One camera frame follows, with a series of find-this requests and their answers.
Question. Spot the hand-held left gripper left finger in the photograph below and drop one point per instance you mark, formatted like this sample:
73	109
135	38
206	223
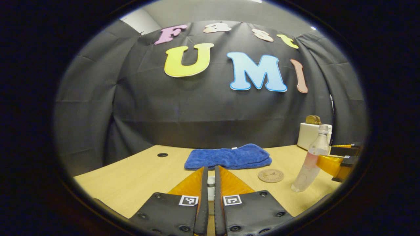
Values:
204	203

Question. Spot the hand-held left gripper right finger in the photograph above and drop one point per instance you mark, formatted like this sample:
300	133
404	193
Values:
219	206

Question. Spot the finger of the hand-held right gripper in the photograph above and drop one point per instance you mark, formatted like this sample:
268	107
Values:
346	150
331	164

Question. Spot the clear plastic water bottle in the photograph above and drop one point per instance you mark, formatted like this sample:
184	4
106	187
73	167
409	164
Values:
316	147

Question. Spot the round wooden coaster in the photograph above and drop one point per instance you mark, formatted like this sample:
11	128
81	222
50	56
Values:
271	175

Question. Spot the white toaster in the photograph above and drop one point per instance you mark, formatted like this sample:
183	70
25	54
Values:
306	134

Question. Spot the brown toast slice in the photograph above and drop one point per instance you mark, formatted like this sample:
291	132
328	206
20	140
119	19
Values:
311	120
319	121

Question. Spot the blue folded towel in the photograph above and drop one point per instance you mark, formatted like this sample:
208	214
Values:
226	157

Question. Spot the black backdrop cloth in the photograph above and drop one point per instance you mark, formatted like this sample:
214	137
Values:
197	111

